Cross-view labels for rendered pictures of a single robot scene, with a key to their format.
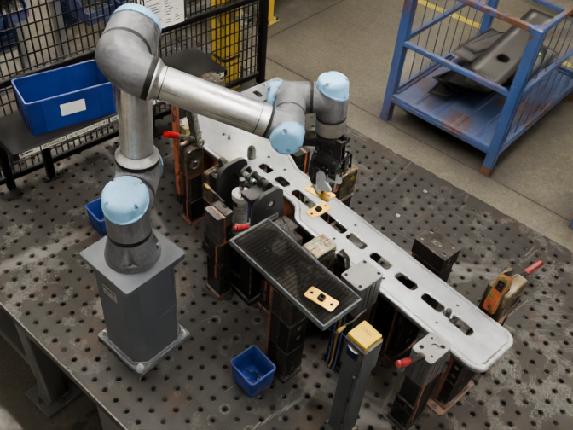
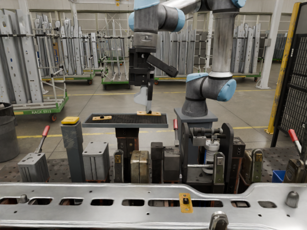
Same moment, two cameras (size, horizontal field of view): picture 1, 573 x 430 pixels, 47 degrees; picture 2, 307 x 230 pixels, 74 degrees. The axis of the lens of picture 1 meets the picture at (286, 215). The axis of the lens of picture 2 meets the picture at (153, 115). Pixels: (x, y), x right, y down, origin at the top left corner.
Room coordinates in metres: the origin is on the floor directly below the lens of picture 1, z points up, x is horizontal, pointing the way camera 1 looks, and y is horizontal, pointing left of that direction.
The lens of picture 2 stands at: (1.84, -0.54, 1.50)
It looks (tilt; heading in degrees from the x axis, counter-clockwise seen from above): 20 degrees down; 137
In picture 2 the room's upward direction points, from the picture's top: straight up
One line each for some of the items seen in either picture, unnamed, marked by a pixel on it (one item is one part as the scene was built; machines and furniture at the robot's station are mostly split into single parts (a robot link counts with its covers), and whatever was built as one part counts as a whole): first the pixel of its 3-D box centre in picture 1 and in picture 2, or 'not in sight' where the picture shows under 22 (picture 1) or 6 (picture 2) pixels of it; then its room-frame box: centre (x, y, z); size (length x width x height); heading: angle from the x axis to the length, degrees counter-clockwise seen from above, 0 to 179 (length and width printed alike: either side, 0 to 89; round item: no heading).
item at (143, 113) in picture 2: (320, 190); (149, 112); (1.34, -0.09, 1.26); 0.08 x 0.04 x 0.01; 52
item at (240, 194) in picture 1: (249, 232); (202, 177); (1.45, 0.11, 0.94); 0.18 x 0.13 x 0.49; 46
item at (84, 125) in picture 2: (293, 270); (127, 119); (1.13, -0.03, 1.16); 0.37 x 0.14 x 0.02; 46
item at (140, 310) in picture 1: (139, 298); (192, 143); (1.18, 0.41, 0.90); 0.21 x 0.21 x 0.40; 53
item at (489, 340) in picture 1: (324, 213); (179, 205); (1.52, -0.12, 1.00); 1.38 x 0.22 x 0.02; 46
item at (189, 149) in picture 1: (192, 183); (290, 198); (1.74, 0.35, 0.88); 0.07 x 0.06 x 0.35; 136
